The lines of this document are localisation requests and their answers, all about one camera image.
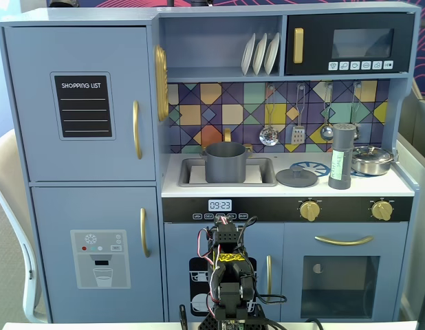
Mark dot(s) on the gray salt shaker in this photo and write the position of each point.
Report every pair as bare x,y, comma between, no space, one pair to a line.
343,151

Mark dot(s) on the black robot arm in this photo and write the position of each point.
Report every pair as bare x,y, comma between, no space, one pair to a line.
229,275

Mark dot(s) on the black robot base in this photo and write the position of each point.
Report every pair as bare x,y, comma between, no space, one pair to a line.
209,321

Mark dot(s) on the blue dishwasher door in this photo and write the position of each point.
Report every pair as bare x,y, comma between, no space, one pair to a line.
176,240

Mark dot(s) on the gray cooking pot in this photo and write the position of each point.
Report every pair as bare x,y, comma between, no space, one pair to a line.
224,165

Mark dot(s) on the gray toy sink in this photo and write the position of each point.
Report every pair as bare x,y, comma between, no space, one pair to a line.
267,172

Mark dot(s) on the gold faucet knob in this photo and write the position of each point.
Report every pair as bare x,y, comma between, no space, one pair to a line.
248,148

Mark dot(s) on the gray pot lid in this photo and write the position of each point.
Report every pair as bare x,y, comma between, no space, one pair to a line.
296,178

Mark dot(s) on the gold stove knob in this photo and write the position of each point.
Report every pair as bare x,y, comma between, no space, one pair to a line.
309,210
381,210

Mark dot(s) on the blue oven door with window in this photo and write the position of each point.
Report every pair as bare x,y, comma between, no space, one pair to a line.
295,275

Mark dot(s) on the gold toy faucet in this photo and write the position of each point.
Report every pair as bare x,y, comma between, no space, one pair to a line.
227,134

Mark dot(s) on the metal slotted skimmer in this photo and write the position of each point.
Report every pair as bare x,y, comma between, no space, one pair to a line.
268,137

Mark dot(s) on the black table clamp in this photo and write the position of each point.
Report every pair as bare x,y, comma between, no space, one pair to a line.
183,316

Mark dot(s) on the metal slotted spatula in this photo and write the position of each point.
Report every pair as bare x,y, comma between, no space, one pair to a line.
297,134

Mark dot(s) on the metal ladle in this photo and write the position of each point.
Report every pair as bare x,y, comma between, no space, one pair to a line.
326,132

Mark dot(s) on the gold toy phone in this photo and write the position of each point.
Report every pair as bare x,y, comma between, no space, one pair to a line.
161,82

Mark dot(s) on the steel pot with lid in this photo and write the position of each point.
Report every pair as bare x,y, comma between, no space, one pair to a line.
374,159

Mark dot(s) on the white toy plate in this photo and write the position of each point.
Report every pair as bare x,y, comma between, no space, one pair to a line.
271,53
247,56
259,55

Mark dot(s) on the blue fridge door with dispenser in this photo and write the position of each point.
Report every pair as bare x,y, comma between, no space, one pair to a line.
54,213

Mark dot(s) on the blue toy play kitchen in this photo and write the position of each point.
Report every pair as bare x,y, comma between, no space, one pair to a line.
219,48

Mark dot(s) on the metal spoon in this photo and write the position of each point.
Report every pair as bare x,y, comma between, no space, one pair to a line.
356,103

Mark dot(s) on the black shopping list chalkboard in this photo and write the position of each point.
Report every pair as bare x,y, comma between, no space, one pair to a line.
83,113

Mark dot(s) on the beige partition panel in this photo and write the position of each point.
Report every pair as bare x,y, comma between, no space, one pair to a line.
417,172

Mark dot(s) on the black microwave door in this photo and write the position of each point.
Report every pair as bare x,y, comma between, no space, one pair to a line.
315,41

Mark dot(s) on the black device atop kitchen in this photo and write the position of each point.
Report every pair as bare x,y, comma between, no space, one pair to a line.
200,2

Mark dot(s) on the blue fridge door with chalkboard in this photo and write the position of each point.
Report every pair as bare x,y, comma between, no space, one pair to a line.
33,103

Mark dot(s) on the dark object atop kitchen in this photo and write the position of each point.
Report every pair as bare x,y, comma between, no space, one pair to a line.
63,3

